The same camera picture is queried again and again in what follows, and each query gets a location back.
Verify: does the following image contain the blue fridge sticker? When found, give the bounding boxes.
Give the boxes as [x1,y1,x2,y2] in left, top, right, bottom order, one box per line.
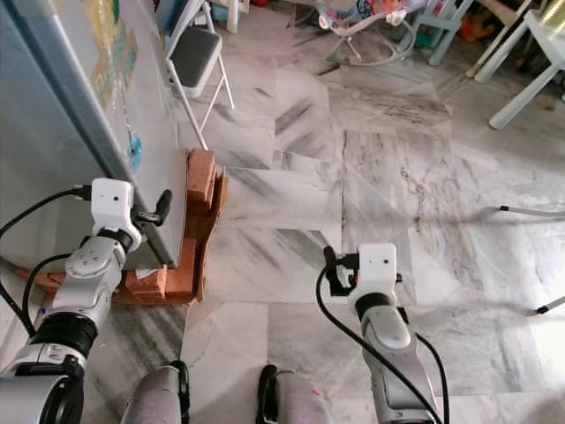
[128,131,144,173]

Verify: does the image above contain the grey mini fridge body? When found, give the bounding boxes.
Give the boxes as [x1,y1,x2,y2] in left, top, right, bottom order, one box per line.
[0,0,142,270]

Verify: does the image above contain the yellow fridge sticker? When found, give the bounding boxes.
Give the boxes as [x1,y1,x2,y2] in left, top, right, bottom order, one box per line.
[87,0,139,111]

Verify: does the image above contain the red brick base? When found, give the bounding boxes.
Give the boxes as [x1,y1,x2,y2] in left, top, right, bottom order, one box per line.
[13,148,229,306]

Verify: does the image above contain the grey robot right leg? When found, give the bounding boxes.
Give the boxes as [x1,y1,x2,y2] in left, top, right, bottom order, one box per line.
[256,364,328,424]

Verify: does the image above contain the grey robot leg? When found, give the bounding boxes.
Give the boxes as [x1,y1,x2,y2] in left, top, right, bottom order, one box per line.
[256,364,328,424]
[119,362,191,424]

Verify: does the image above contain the white folding chair dark seat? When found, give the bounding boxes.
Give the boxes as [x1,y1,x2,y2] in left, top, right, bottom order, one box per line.
[163,0,237,151]

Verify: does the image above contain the grey robot left leg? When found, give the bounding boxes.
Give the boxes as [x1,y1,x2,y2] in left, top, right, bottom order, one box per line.
[119,362,191,424]

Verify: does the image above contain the pink baby bouncer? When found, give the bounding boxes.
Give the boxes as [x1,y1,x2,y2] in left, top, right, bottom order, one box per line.
[313,0,429,67]

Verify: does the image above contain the white table leg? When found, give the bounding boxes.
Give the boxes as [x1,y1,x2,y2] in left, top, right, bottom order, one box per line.
[488,62,565,131]
[474,22,539,85]

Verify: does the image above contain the light blue plastic chair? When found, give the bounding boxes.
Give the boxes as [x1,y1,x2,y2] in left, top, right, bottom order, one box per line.
[415,0,473,67]

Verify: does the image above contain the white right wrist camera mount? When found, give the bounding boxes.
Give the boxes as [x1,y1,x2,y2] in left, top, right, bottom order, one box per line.
[356,244,400,297]

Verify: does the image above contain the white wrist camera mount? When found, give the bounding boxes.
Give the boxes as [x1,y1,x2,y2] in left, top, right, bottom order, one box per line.
[90,178,144,251]
[356,244,400,297]

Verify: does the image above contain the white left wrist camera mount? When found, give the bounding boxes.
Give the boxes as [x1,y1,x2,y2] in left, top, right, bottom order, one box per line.
[90,178,144,251]

